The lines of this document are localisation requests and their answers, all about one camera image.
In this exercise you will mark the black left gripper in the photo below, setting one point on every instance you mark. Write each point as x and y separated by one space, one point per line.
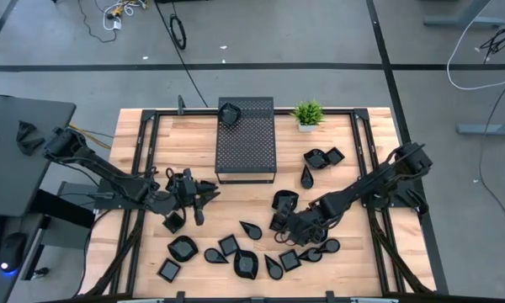
187 193

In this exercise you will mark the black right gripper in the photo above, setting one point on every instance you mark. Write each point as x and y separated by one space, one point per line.
305 225

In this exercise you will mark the black teardrop mini plate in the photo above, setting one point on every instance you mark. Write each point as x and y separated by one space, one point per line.
214 255
313 255
331 245
306 181
275 270
253 231

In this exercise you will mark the black square mini plate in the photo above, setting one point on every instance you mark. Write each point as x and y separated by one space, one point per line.
335 156
290 260
173 222
228 245
168 269

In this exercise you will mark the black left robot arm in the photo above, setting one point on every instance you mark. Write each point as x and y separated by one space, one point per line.
109 172

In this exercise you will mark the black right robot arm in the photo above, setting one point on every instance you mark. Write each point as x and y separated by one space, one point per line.
362 185

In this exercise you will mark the black perforated metal shelf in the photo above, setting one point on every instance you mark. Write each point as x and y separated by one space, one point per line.
252 143

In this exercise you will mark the green plant in white pot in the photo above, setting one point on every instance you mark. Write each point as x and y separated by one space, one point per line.
308 113

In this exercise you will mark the black desk leg base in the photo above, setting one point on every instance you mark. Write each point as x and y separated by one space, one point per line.
67 219

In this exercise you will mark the black angular plastic part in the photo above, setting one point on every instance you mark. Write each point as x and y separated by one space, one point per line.
30 146
24 129

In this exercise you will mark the dark grey desk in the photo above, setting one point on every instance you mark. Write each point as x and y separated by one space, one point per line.
8 177

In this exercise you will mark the black computer mouse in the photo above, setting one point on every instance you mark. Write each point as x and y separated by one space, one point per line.
12 250

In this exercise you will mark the grey desk foot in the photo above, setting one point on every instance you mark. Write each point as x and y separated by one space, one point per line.
463 20
488 129

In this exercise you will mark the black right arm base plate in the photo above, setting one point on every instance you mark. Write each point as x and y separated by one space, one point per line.
365 203

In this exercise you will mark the black clamp post on frame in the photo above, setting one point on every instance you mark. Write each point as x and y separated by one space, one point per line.
181 105

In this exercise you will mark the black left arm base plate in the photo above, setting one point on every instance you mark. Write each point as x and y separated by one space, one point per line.
109 202

